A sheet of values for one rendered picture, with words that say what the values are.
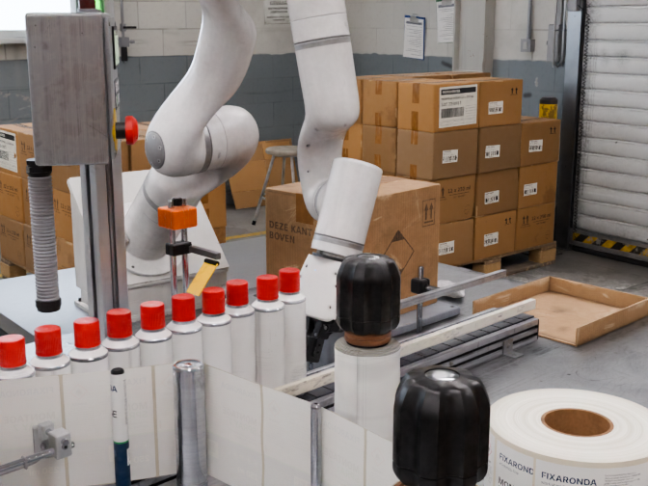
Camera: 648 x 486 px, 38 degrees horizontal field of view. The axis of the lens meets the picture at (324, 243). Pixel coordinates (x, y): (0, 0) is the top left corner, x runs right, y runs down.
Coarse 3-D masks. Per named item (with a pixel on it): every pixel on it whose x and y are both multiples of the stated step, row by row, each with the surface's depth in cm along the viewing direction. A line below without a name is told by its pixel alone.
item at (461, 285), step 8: (496, 272) 194; (504, 272) 195; (472, 280) 188; (480, 280) 189; (488, 280) 191; (440, 288) 182; (448, 288) 183; (456, 288) 184; (464, 288) 186; (416, 296) 177; (424, 296) 178; (432, 296) 179; (440, 296) 181; (400, 304) 173; (408, 304) 175; (416, 304) 176
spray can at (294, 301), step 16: (288, 272) 146; (288, 288) 147; (288, 304) 146; (304, 304) 148; (288, 320) 147; (304, 320) 149; (288, 336) 148; (304, 336) 149; (288, 352) 148; (304, 352) 150; (288, 368) 149; (304, 368) 150
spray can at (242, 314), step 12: (228, 288) 140; (240, 288) 140; (228, 300) 141; (240, 300) 140; (228, 312) 140; (240, 312) 140; (252, 312) 141; (240, 324) 140; (252, 324) 141; (240, 336) 140; (252, 336) 142; (240, 348) 141; (252, 348) 142; (240, 360) 141; (252, 360) 143; (240, 372) 142; (252, 372) 143
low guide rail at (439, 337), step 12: (528, 300) 190; (492, 312) 182; (504, 312) 184; (516, 312) 187; (456, 324) 175; (468, 324) 176; (480, 324) 179; (432, 336) 169; (444, 336) 171; (456, 336) 174; (408, 348) 165; (420, 348) 167; (324, 372) 151; (288, 384) 147; (300, 384) 147; (312, 384) 149; (324, 384) 151
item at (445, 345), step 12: (492, 324) 186; (504, 324) 186; (420, 336) 180; (468, 336) 180; (480, 336) 180; (432, 348) 173; (444, 348) 173; (408, 360) 167; (312, 372) 161; (300, 396) 151; (312, 396) 151
